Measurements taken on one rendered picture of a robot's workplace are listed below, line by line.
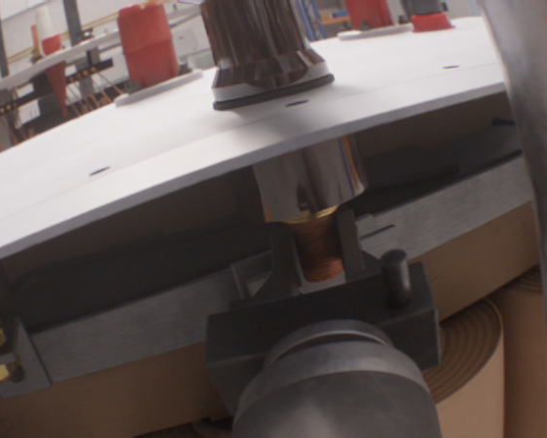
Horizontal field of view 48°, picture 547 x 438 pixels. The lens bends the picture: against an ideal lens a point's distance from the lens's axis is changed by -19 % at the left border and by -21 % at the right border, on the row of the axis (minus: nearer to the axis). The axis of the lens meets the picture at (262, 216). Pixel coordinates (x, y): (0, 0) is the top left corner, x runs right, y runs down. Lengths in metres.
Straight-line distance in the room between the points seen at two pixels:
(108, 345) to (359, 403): 0.32
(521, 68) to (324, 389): 0.17
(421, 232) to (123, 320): 0.27
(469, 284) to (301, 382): 0.45
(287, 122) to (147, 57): 0.55
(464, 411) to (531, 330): 0.18
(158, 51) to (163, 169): 0.56
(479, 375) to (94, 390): 0.36
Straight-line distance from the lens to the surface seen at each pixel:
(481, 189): 0.66
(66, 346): 0.58
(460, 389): 0.61
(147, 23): 0.89
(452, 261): 0.71
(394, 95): 0.38
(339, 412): 0.29
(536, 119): 0.19
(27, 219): 0.35
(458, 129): 1.00
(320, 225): 0.49
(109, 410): 0.65
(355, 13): 1.00
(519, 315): 0.77
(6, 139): 2.23
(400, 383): 0.31
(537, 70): 0.18
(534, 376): 0.80
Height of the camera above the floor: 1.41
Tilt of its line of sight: 15 degrees down
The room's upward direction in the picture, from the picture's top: 16 degrees counter-clockwise
